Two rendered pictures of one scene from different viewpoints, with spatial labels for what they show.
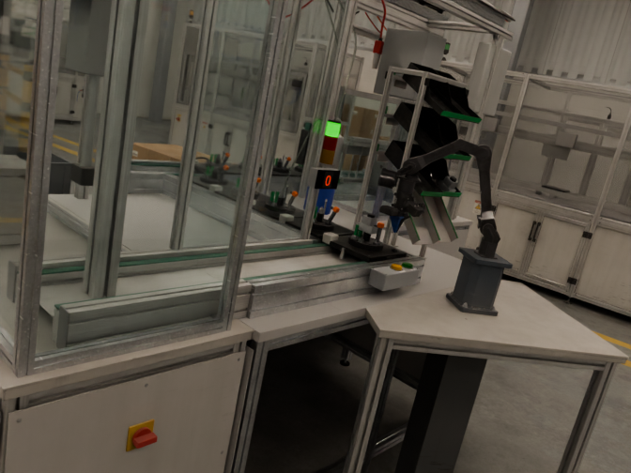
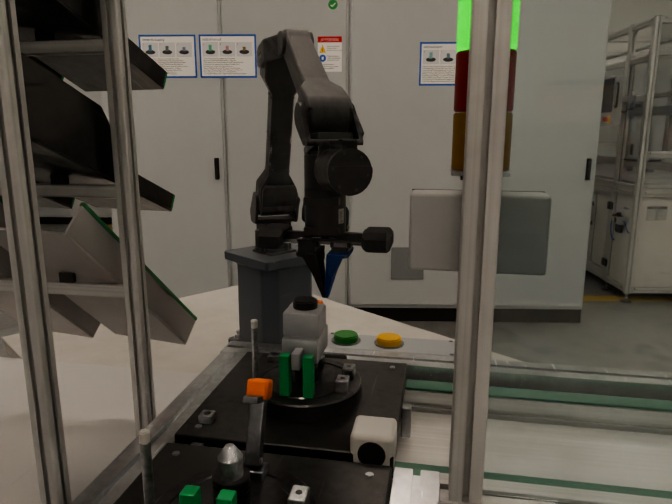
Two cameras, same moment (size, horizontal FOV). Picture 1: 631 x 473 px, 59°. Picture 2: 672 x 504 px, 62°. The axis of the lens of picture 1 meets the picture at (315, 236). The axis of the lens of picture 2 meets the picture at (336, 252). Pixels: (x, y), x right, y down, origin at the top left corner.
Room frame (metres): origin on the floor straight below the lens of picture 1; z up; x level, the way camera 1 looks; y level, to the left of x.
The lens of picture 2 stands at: (2.42, 0.39, 1.29)
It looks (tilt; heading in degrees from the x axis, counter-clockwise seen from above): 12 degrees down; 240
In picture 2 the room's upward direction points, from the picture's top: straight up
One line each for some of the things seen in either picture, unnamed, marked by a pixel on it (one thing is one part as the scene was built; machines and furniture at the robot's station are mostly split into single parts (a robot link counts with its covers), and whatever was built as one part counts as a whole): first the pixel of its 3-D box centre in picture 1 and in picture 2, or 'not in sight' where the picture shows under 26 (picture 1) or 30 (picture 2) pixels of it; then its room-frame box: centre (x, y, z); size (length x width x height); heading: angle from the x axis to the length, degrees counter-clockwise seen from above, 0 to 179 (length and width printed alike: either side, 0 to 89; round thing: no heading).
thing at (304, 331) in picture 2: (367, 221); (303, 329); (2.14, -0.19, 1.06); 0.08 x 0.04 x 0.07; 50
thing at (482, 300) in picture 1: (478, 281); (275, 299); (1.99, -0.62, 0.96); 0.15 x 0.15 x 0.20; 13
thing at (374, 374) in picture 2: (364, 247); (306, 400); (2.13, -0.20, 0.96); 0.24 x 0.24 x 0.02; 50
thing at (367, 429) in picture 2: (330, 238); (373, 443); (2.12, -0.06, 0.97); 0.05 x 0.05 x 0.04; 50
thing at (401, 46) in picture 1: (405, 109); not in sight; (3.50, -0.38, 1.50); 0.38 x 0.21 x 0.88; 50
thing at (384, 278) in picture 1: (393, 276); (388, 360); (1.93, -0.30, 0.93); 0.21 x 0.07 x 0.06; 140
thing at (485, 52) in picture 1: (471, 135); not in sight; (3.81, -0.88, 1.42); 0.30 x 0.09 x 1.13; 140
